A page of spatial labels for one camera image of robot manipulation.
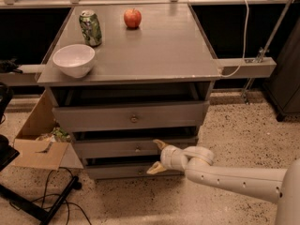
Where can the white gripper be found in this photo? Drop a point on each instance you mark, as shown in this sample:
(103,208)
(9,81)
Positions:
(168,157)

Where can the grey drawer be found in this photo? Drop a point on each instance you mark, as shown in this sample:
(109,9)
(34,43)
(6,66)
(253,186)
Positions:
(116,148)
(127,170)
(131,116)

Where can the grey top drawer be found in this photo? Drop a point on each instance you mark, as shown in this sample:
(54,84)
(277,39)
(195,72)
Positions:
(131,116)

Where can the grey bottom drawer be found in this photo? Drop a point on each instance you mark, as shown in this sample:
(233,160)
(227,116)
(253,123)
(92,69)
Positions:
(127,170)

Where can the grey wooden drawer cabinet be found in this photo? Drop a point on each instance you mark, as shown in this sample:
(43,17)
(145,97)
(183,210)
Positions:
(165,60)

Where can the brown cardboard box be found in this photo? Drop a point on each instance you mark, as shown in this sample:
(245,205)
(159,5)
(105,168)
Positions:
(40,153)

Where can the white ceramic bowl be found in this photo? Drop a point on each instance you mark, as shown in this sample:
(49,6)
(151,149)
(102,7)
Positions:
(75,60)

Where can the black stand base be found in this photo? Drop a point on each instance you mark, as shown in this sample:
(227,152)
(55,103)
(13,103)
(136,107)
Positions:
(36,211)

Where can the red apple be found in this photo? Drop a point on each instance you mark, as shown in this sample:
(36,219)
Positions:
(132,18)

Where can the dark cabinet at right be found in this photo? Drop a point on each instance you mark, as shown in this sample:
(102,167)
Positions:
(283,87)

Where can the metal diagonal rod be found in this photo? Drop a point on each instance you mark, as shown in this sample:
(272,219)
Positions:
(263,51)

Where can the green crushed soda can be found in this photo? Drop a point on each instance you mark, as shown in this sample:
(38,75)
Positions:
(91,31)

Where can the black object at left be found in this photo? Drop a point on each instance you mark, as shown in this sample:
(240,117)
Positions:
(7,154)

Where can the grey horizontal rail beam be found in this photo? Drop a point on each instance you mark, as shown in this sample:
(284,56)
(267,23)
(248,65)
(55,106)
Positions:
(232,68)

